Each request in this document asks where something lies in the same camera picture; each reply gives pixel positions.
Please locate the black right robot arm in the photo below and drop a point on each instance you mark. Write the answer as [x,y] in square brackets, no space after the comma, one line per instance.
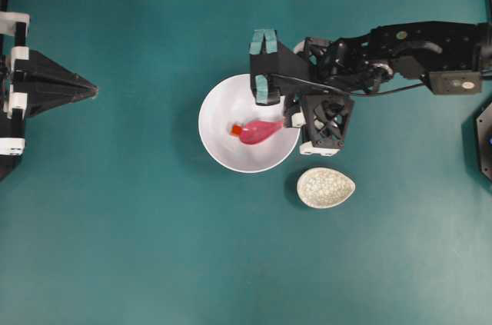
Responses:
[448,58]

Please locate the pink plastic spoon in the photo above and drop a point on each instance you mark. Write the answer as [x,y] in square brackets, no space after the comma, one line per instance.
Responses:
[254,132]

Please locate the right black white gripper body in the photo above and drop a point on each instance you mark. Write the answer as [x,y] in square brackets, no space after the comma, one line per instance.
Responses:
[323,123]

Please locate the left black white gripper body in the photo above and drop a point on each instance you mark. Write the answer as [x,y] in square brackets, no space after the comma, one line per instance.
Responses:
[12,130]

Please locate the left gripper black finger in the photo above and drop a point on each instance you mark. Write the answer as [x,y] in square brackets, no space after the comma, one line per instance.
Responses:
[28,99]
[33,71]

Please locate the black camera with teal tape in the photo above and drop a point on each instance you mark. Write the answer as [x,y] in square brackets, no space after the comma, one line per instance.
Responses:
[275,71]

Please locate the speckled ceramic spoon rest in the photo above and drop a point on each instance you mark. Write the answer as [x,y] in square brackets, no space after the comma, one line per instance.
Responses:
[322,188]

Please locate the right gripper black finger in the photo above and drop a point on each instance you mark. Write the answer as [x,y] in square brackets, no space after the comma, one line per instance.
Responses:
[291,106]

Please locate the white round bowl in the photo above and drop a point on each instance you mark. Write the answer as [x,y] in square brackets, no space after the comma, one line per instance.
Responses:
[231,102]

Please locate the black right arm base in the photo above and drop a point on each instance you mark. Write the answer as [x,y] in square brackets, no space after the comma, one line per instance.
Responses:
[476,141]

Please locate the small red block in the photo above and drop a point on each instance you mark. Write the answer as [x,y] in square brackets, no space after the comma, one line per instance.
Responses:
[236,130]

